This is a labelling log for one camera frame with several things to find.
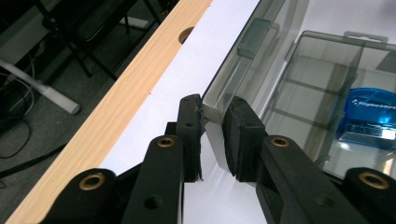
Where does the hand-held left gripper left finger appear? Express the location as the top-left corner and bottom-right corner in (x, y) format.
(120, 93), (205, 224)

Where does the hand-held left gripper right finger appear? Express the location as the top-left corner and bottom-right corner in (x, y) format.
(221, 95), (370, 224)

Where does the grey transparent compartment box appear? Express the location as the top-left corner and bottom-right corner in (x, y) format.
(200, 0), (396, 182)

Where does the white paper sheet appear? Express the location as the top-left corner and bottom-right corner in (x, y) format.
(98, 0), (396, 224)

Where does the black folding chair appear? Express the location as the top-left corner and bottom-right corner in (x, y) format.
(33, 0), (176, 82)

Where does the bundle of floor cables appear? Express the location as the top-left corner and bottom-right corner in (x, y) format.
(0, 71), (69, 180)

